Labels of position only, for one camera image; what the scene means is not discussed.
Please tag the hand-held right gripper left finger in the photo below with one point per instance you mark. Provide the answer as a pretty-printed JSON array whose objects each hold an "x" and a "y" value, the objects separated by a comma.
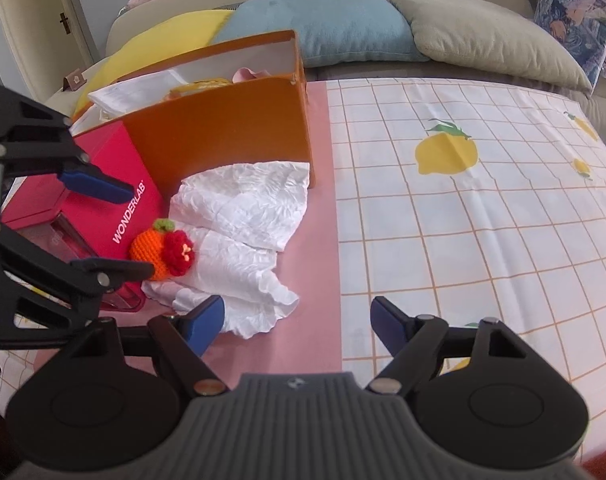
[{"x": 205, "y": 327}]

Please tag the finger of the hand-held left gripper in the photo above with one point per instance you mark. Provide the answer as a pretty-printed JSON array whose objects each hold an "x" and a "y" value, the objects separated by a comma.
[
  {"x": 98, "y": 185},
  {"x": 108, "y": 275}
]

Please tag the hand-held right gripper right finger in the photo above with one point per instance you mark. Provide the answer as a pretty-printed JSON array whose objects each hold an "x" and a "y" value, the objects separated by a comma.
[{"x": 388, "y": 325}]

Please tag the crochet orange with red flower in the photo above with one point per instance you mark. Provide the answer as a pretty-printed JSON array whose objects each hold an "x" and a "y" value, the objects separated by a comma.
[{"x": 155, "y": 250}]

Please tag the white cloth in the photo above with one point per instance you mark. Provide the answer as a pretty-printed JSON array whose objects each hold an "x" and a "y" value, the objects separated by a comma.
[{"x": 243, "y": 210}]

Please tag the orange cardboard box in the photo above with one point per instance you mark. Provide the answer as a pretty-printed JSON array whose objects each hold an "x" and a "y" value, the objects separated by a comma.
[{"x": 223, "y": 135}]

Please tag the yellow packet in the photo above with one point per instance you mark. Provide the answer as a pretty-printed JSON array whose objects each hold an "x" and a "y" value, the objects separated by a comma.
[{"x": 203, "y": 85}]

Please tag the pink cloth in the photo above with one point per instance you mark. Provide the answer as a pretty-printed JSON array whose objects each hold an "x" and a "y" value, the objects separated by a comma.
[{"x": 250, "y": 75}]

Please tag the red box with clear window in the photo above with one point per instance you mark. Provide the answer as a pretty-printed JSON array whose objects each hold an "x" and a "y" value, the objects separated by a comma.
[{"x": 118, "y": 175}]

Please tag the brown leather tag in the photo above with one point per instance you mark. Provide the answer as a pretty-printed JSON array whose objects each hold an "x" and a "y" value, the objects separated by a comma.
[{"x": 75, "y": 80}]

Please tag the lemon print bed sheet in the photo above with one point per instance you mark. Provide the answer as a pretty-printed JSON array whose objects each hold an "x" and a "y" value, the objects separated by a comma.
[{"x": 458, "y": 235}]

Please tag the yellow pillow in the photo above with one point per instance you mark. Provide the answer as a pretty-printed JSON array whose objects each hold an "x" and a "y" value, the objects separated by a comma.
[{"x": 148, "y": 45}]

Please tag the cream door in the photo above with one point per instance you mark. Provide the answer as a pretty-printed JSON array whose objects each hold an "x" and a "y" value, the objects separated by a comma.
[{"x": 38, "y": 20}]

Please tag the blue pillow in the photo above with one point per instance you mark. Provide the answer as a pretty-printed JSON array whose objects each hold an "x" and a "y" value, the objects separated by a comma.
[{"x": 323, "y": 25}]

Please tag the beige pillow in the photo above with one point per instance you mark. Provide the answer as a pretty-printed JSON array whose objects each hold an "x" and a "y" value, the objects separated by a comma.
[{"x": 483, "y": 35}]

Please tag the patterned blue cushion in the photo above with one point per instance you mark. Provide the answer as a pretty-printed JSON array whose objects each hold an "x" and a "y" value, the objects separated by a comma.
[{"x": 573, "y": 15}]

